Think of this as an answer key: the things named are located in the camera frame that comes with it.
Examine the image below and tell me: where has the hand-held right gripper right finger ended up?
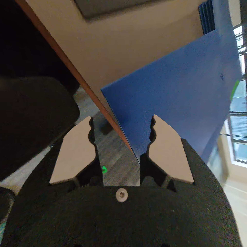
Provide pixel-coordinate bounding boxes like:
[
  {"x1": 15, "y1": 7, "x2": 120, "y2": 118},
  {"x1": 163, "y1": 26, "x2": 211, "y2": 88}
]
[{"x1": 146, "y1": 114, "x2": 194, "y2": 184}]

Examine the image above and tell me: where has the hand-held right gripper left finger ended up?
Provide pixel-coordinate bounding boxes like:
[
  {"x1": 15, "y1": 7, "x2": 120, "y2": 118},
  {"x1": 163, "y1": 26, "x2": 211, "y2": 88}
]
[{"x1": 49, "y1": 116, "x2": 100, "y2": 184}]

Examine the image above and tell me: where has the blue paper folder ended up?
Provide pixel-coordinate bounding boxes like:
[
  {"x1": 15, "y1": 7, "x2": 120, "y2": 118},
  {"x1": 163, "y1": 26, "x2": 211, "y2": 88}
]
[{"x1": 101, "y1": 0, "x2": 243, "y2": 164}]

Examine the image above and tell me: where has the light desk with wooden edge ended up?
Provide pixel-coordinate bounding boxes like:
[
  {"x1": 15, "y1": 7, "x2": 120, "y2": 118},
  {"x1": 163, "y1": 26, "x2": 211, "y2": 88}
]
[{"x1": 15, "y1": 0, "x2": 219, "y2": 166}]

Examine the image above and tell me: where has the black office chair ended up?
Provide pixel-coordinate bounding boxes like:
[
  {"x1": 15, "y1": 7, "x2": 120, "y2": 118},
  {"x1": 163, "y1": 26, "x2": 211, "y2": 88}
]
[{"x1": 0, "y1": 76, "x2": 80, "y2": 182}]

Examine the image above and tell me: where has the window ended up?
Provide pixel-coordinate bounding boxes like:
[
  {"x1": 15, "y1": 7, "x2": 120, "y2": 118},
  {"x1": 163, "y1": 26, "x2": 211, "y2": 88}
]
[{"x1": 218, "y1": 25, "x2": 247, "y2": 164}]

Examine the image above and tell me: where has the green tape strip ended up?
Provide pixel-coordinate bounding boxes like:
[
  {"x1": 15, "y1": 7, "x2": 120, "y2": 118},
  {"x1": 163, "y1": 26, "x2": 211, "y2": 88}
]
[{"x1": 230, "y1": 80, "x2": 240, "y2": 101}]

